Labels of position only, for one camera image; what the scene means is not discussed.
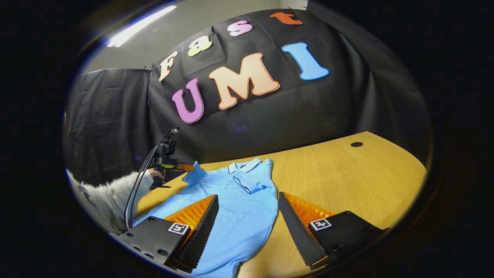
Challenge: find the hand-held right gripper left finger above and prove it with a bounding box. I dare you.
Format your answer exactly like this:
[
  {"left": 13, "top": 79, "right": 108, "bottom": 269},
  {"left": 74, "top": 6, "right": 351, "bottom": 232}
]
[{"left": 116, "top": 194, "right": 219, "bottom": 274}]

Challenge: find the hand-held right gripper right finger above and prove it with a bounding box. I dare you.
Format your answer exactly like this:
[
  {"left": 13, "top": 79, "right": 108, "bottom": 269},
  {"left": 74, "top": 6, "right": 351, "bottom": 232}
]
[{"left": 278, "top": 192, "right": 386, "bottom": 271}]

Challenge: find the light blue T-shirt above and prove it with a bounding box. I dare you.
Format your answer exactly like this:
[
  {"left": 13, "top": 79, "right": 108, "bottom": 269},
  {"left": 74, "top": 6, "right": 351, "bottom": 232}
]
[{"left": 133, "top": 158, "right": 279, "bottom": 278}]

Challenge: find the black backdrop cloth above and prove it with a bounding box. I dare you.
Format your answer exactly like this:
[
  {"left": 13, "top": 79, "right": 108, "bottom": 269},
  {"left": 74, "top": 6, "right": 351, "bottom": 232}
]
[{"left": 64, "top": 8, "right": 431, "bottom": 186}]

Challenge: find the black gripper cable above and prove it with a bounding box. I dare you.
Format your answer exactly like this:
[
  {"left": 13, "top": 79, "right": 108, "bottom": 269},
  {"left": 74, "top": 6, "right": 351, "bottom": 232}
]
[{"left": 123, "top": 127, "right": 180, "bottom": 231}]

